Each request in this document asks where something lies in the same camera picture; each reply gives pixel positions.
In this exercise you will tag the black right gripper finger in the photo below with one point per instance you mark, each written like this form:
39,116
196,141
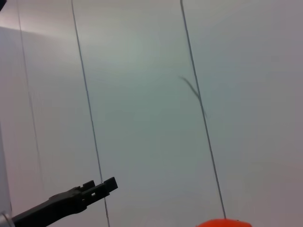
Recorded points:
71,201

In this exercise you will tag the orange pear-shaped fruit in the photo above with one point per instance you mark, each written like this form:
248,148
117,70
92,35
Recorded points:
225,223

